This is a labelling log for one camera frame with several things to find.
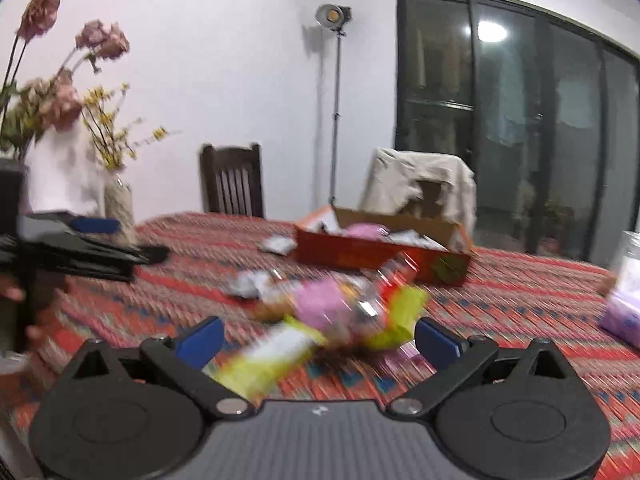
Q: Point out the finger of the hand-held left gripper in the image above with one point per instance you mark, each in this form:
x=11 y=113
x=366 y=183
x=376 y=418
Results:
x=100 y=260
x=95 y=225

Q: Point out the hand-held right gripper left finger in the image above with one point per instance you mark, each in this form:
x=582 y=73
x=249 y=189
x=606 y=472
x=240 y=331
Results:
x=200 y=342

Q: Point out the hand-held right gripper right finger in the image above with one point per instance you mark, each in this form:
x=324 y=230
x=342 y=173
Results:
x=440 y=342

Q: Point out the red cardboard box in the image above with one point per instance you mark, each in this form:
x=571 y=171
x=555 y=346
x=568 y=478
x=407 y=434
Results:
x=360 y=257

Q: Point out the pile of snack packets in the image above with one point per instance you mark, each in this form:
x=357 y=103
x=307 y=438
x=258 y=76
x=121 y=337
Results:
x=320 y=300

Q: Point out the person's left hand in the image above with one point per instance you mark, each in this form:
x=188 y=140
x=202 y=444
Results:
x=11 y=293

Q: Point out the small floral ceramic vase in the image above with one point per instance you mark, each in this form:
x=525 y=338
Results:
x=119 y=210

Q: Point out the yellow flower sprigs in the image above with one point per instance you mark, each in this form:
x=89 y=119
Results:
x=107 y=155

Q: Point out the dried pink flower bouquet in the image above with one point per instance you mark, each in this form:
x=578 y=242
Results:
x=60 y=105

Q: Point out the dark wooden chair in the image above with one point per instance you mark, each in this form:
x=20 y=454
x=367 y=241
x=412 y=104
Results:
x=230 y=185

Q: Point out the brown chair under jacket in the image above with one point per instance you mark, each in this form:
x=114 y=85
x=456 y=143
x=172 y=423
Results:
x=430 y=195

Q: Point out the beige jacket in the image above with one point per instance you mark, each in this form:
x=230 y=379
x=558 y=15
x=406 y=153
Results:
x=395 y=180

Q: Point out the purple tissue pack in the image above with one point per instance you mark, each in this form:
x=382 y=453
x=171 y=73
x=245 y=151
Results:
x=625 y=315

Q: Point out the black framed sliding glass door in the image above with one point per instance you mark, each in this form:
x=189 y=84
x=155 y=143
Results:
x=440 y=60

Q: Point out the studio light on stand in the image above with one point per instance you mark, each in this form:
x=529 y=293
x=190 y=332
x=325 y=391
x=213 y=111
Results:
x=332 y=14

